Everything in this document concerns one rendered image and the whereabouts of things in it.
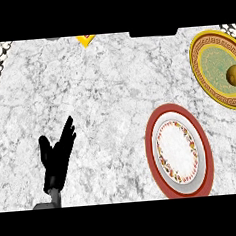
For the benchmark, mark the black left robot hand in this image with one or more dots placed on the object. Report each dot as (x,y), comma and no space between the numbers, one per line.
(58,158)

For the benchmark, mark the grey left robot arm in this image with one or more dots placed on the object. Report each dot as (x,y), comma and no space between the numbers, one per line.
(53,200)

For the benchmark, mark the red-rimmed white floral plate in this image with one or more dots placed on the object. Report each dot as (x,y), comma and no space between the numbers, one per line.
(178,151)

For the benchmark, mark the yellow patterned green-centred plate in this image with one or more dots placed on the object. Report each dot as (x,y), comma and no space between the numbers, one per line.
(216,67)

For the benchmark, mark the yellow lemon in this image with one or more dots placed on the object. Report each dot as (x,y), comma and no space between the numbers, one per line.
(235,75)

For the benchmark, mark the small grey object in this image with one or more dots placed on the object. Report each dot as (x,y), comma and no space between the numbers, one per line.
(52,38)

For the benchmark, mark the yellow pointed object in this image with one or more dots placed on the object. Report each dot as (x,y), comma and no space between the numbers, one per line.
(85,40)

